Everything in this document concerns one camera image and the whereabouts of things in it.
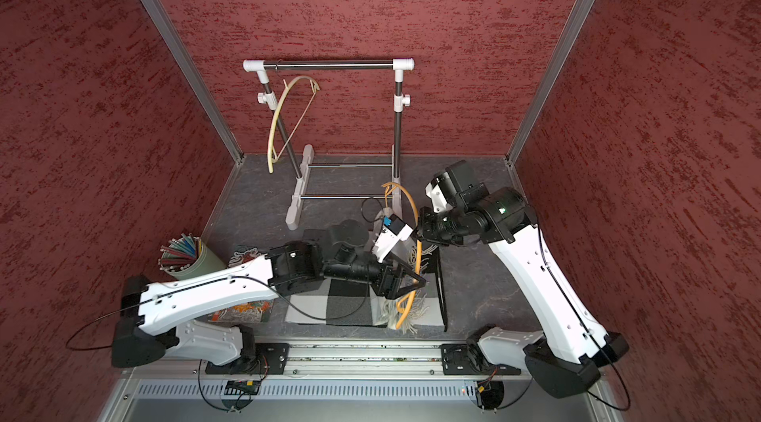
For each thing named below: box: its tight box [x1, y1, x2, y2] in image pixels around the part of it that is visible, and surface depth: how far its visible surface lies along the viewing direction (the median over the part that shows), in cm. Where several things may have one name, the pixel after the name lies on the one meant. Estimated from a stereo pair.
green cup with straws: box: [158, 232, 227, 281], surface depth 80 cm
